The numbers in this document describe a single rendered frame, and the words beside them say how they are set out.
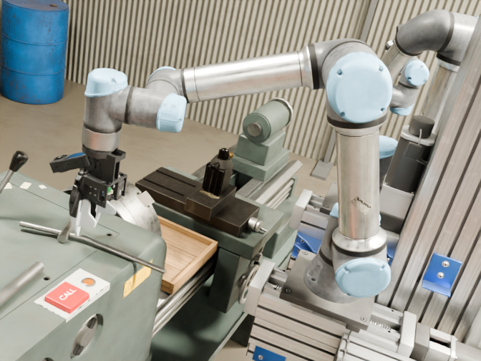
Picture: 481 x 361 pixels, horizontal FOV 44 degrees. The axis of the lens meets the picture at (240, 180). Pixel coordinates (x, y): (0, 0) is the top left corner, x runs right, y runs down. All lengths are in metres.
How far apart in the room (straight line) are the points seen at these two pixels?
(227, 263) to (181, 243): 0.19
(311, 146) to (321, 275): 3.68
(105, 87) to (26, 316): 0.44
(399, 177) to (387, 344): 0.43
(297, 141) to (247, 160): 2.50
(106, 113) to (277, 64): 0.36
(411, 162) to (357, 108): 0.52
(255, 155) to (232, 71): 1.39
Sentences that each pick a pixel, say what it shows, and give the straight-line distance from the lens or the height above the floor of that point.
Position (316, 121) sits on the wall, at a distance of 5.04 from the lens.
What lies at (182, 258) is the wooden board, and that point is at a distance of 1.98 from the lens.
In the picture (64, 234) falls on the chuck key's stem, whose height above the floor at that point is 1.28.
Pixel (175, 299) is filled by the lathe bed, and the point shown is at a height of 0.79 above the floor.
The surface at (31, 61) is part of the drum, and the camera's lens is 5.12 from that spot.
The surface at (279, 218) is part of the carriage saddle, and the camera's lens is 2.25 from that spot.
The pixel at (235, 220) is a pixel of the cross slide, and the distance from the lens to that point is 2.08.
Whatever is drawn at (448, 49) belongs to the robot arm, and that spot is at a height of 1.71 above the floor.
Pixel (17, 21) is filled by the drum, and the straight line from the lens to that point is 5.07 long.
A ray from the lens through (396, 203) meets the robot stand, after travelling 1.66.
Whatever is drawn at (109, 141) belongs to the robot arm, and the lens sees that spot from 1.20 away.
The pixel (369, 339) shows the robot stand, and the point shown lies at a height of 1.09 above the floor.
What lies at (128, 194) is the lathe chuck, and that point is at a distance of 1.61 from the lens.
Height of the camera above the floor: 2.03
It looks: 27 degrees down
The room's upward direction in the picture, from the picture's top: 13 degrees clockwise
